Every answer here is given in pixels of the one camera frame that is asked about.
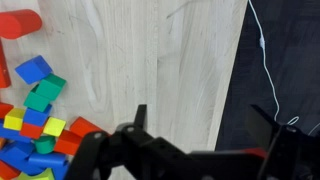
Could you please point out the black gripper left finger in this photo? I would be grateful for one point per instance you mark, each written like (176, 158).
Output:
(133, 150)

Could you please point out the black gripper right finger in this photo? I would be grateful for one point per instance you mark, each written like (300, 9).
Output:
(286, 150)

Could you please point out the yellow wooden cube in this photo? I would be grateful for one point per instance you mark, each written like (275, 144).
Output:
(14, 119)
(54, 126)

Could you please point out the blue wooden block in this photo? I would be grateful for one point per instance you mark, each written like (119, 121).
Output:
(16, 155)
(37, 116)
(50, 161)
(8, 133)

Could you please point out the green wooden cylinder block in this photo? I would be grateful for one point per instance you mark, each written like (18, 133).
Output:
(45, 145)

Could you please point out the lime wooden block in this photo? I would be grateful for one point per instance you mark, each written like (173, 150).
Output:
(38, 176)

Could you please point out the long red wooden block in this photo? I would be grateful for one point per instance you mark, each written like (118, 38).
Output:
(3, 70)

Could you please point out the red wooden cylinder block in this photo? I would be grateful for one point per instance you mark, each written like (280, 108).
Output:
(18, 23)

